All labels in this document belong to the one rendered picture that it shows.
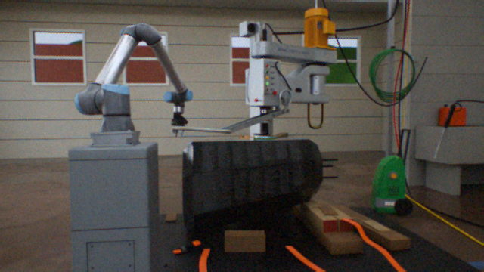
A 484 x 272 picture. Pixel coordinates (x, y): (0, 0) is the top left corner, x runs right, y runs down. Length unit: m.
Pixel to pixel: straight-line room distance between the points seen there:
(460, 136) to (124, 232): 4.05
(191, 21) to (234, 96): 2.32
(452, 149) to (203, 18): 6.83
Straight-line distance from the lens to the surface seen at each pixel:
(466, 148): 4.88
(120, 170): 1.80
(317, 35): 3.44
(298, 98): 3.14
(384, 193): 3.67
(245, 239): 2.48
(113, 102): 1.92
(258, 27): 3.73
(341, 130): 9.77
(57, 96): 9.70
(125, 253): 1.92
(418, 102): 5.25
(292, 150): 2.80
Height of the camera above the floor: 1.00
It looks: 3 degrees down
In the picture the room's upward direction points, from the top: 1 degrees counter-clockwise
